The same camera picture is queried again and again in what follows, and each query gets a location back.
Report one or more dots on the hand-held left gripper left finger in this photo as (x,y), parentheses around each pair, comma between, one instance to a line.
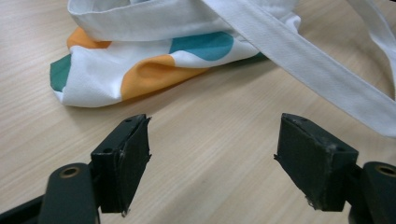
(124,168)

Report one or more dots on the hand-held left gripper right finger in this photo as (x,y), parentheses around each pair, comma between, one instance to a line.
(314,165)

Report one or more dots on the white tote bag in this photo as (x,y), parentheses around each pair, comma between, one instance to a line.
(149,74)

